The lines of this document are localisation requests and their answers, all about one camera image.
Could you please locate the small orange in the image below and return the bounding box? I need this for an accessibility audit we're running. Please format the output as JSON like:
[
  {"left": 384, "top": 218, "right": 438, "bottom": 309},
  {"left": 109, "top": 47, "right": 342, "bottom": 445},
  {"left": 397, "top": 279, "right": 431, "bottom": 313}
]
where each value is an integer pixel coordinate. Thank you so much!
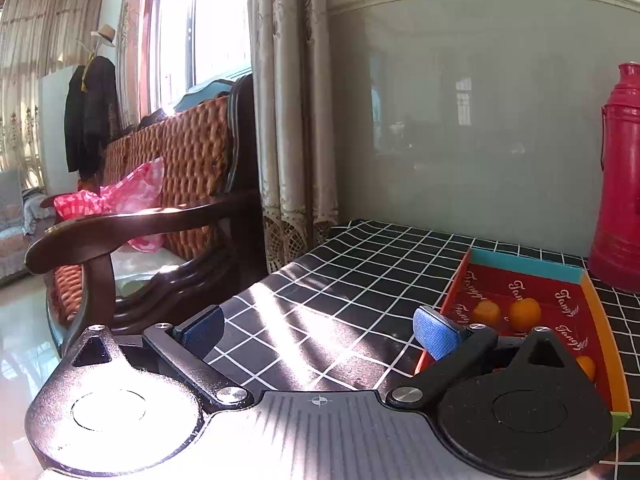
[
  {"left": 576, "top": 356, "right": 597, "bottom": 382},
  {"left": 471, "top": 300, "right": 502, "bottom": 327}
]

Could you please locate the larger orange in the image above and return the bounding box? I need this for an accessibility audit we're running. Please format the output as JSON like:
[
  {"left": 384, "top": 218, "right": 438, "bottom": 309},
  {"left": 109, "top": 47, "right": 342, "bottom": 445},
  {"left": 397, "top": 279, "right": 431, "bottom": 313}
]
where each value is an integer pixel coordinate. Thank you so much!
[{"left": 509, "top": 298, "right": 541, "bottom": 333}]

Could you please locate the colourful cardboard box tray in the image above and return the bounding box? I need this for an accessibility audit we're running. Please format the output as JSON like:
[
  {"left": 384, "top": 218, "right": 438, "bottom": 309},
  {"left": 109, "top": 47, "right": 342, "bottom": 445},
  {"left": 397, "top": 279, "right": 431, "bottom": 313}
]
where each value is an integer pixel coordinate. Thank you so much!
[{"left": 439, "top": 248, "right": 631, "bottom": 432}]

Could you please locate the black white grid tablecloth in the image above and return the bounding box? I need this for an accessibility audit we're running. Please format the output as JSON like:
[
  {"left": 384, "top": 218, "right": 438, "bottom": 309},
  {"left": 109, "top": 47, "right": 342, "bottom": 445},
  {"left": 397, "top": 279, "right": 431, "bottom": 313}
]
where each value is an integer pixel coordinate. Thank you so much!
[{"left": 203, "top": 218, "right": 640, "bottom": 476}]

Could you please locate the dark wooden wicker sofa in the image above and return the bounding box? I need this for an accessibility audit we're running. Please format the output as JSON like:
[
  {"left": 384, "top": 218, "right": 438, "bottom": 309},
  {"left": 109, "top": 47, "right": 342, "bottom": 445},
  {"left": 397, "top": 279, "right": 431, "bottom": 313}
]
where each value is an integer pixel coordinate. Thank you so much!
[{"left": 25, "top": 75, "right": 267, "bottom": 356}]

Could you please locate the pink checkered plastic bag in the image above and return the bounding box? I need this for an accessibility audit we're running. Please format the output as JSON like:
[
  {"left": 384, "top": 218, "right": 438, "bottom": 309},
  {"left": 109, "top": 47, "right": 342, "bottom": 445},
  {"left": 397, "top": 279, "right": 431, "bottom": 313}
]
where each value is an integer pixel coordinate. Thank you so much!
[{"left": 53, "top": 157, "right": 165, "bottom": 220}]

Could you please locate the red thermos flask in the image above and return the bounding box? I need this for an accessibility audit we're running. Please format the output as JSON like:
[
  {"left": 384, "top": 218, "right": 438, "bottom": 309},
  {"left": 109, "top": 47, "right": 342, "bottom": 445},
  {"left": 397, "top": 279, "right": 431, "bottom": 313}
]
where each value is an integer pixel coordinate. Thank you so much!
[{"left": 588, "top": 63, "right": 640, "bottom": 294}]

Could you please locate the beige straw hat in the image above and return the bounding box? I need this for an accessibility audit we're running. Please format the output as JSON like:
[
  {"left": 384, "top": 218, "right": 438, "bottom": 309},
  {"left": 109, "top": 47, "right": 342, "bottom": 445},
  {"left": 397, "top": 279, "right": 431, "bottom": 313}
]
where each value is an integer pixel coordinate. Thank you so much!
[{"left": 91, "top": 24, "right": 116, "bottom": 48}]

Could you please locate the beige embroidered curtain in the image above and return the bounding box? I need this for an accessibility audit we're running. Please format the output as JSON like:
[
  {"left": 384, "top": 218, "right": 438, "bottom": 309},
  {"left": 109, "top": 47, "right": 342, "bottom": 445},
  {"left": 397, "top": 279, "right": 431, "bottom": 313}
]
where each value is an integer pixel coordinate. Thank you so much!
[{"left": 248, "top": 0, "right": 338, "bottom": 272}]

